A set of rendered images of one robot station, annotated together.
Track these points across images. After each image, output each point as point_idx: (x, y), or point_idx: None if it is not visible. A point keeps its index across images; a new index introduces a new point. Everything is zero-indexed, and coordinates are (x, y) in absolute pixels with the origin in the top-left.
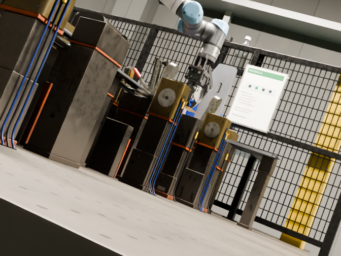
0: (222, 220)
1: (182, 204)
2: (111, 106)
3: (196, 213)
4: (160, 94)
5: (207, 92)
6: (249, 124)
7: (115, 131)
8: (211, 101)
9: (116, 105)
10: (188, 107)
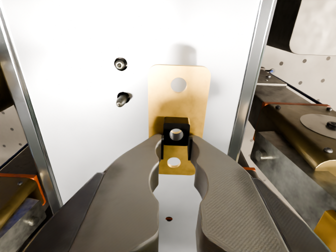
0: (307, 69)
1: (249, 133)
2: (44, 191)
3: (279, 197)
4: None
5: (327, 251)
6: None
7: None
8: (335, 251)
9: (42, 191)
10: (184, 156)
